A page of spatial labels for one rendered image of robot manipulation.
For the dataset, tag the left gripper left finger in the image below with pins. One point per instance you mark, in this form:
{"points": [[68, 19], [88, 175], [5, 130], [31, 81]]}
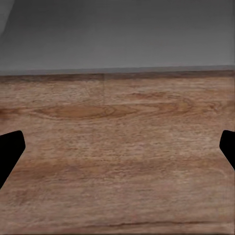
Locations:
{"points": [[12, 146]]}

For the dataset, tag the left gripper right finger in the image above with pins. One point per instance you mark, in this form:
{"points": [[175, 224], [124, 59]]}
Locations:
{"points": [[227, 146]]}

